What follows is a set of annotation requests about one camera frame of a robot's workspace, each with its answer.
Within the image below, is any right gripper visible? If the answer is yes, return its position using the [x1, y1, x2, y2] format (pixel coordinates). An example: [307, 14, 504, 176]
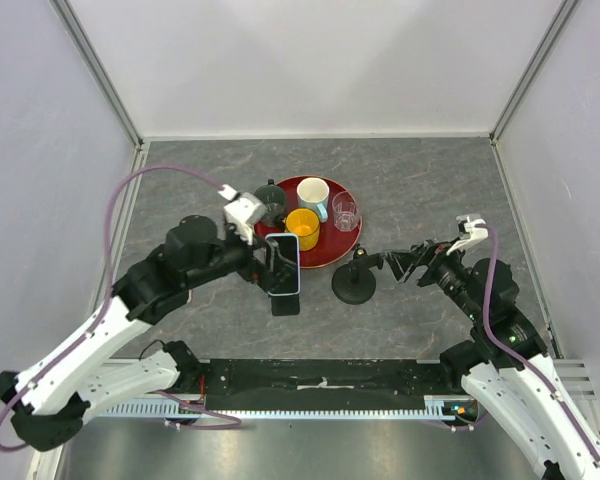
[380, 235, 484, 322]

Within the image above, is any blue case phone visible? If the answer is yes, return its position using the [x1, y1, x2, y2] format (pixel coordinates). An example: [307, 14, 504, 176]
[265, 233, 300, 297]

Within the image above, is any black round-base phone stand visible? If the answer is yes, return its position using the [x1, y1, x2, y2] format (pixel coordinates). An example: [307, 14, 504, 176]
[331, 244, 384, 305]

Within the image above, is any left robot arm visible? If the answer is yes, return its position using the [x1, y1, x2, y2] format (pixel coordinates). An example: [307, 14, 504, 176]
[0, 215, 300, 452]

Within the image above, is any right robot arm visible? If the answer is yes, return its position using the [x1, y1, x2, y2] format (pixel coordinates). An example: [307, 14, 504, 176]
[382, 238, 600, 479]

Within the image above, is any black folding phone stand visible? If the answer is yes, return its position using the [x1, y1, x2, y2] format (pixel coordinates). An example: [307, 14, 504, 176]
[270, 295, 300, 317]

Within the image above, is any yellow mug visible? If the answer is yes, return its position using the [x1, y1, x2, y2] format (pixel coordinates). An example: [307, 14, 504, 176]
[285, 208, 320, 252]

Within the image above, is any dark green mug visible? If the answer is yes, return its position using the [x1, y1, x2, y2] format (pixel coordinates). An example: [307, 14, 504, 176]
[254, 179, 287, 227]

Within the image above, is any red round tray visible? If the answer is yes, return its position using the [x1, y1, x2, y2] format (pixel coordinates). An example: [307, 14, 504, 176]
[255, 175, 362, 269]

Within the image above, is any clear glass cup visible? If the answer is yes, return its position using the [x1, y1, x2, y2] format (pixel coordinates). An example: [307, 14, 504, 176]
[332, 191, 360, 232]

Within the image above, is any light blue mug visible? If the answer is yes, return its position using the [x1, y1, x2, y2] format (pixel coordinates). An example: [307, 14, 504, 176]
[296, 177, 330, 223]

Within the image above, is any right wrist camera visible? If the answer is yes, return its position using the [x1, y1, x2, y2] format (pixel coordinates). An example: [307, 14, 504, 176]
[446, 214, 489, 256]

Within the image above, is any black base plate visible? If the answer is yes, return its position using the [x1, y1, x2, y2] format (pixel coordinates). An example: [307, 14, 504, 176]
[173, 359, 465, 412]

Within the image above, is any slotted cable duct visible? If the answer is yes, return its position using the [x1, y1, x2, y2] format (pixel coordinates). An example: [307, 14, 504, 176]
[96, 396, 477, 421]

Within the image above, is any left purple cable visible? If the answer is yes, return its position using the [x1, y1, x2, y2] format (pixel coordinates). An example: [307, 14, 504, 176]
[0, 164, 244, 454]

